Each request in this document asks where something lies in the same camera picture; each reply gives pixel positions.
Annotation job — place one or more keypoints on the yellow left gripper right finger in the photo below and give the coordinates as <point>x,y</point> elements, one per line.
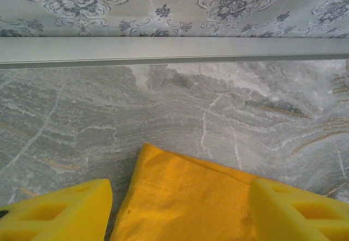
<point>289,216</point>

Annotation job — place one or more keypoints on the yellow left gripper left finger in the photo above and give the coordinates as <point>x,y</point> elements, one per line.
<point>62,213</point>

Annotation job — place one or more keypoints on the aluminium frame rail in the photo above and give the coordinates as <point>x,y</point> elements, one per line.
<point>163,50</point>

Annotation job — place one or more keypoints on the yellow t-shirt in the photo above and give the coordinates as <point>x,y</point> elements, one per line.
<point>177,197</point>

